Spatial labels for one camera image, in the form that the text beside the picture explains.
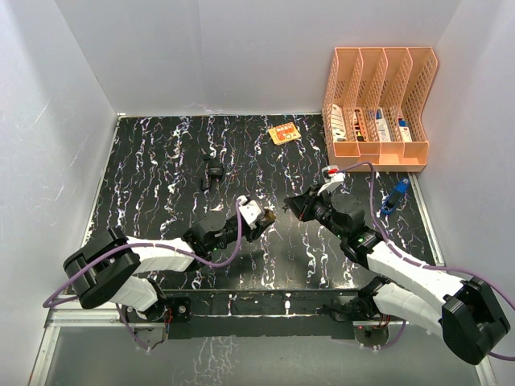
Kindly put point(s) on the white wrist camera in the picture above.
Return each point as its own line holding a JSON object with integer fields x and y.
{"x": 250, "y": 210}
{"x": 333, "y": 177}

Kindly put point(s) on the large brass padlock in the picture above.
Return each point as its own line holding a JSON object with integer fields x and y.
{"x": 268, "y": 217}

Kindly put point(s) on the white box in organizer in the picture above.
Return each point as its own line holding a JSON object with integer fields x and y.
{"x": 337, "y": 124}

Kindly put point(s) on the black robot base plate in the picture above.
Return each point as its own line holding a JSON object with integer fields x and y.
{"x": 203, "y": 313}

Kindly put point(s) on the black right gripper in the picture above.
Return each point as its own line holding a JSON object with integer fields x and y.
{"x": 302, "y": 205}

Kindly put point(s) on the white blue tube box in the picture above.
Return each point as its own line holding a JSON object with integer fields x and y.
{"x": 383, "y": 131}

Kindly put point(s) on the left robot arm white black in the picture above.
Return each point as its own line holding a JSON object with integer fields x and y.
{"x": 107, "y": 268}

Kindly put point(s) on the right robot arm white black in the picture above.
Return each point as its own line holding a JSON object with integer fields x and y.
{"x": 465, "y": 314}

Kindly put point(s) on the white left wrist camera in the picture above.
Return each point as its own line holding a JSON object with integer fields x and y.
{"x": 250, "y": 210}

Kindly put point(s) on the blue stapler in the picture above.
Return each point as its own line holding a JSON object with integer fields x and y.
{"x": 395, "y": 196}

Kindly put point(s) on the blue red white box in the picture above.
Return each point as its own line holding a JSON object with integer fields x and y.
{"x": 404, "y": 130}

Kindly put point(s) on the red black marker items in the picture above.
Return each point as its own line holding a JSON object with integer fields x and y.
{"x": 359, "y": 126}

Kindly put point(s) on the orange card pack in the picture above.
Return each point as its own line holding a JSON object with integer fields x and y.
{"x": 284, "y": 133}

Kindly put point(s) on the black padlock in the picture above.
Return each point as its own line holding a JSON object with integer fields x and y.
{"x": 214, "y": 171}

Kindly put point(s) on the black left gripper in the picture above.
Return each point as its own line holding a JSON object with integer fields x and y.
{"x": 253, "y": 232}

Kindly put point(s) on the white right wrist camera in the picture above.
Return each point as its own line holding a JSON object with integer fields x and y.
{"x": 333, "y": 177}

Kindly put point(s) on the orange plastic file organizer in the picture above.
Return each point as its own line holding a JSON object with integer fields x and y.
{"x": 372, "y": 109}

